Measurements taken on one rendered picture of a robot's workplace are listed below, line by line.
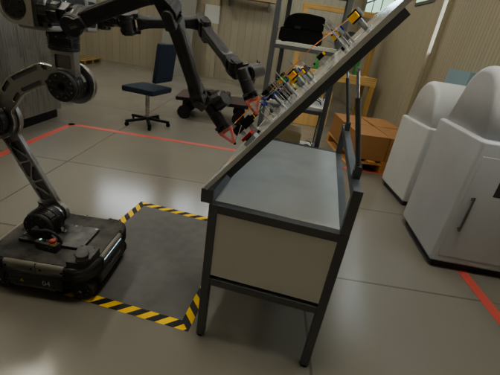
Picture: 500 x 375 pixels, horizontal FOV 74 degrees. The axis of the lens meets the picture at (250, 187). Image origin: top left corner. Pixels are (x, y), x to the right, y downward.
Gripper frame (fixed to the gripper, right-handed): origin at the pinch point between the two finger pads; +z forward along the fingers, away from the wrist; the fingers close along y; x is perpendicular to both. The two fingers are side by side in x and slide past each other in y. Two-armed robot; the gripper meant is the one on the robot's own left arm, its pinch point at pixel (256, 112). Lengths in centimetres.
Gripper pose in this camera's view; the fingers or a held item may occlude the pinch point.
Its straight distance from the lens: 152.8
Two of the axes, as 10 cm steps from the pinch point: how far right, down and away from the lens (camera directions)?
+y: 0.4, -2.3, 9.7
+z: 3.3, 9.2, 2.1
